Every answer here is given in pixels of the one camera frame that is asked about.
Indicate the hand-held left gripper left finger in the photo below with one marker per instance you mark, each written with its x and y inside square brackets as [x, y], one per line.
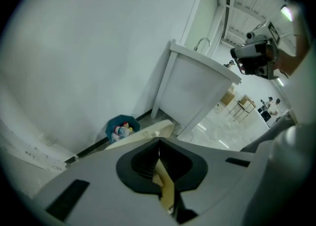
[98, 185]

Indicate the dark blue bin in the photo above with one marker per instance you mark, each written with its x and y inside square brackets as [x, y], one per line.
[123, 120]

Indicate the yellow round item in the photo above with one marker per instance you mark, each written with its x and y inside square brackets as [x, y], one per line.
[130, 129]

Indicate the metal-frame stool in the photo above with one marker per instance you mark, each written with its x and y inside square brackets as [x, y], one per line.
[243, 114]

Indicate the chrome faucet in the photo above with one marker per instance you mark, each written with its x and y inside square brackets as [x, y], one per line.
[202, 42]

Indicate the red bottle cap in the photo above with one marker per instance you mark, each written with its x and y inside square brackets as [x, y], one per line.
[125, 124]

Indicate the person's right hand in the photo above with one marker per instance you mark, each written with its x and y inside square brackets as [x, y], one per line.
[272, 52]

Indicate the white plastic bottle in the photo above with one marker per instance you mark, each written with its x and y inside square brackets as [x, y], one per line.
[115, 137]

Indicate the cardboard box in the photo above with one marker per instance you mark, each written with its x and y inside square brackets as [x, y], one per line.
[247, 101]
[227, 96]

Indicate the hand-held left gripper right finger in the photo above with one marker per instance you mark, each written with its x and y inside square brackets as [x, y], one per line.
[217, 178]

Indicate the person's right forearm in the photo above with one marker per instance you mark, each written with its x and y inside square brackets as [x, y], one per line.
[293, 59]

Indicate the white blue-label bottle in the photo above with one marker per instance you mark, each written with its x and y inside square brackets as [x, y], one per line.
[122, 131]

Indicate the white sink cabinet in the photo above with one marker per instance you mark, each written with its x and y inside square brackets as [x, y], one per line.
[195, 89]

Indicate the ceiling light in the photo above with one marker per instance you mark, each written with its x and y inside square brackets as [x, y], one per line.
[280, 82]
[287, 12]

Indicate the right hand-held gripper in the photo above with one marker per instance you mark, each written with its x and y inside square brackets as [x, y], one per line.
[256, 68]

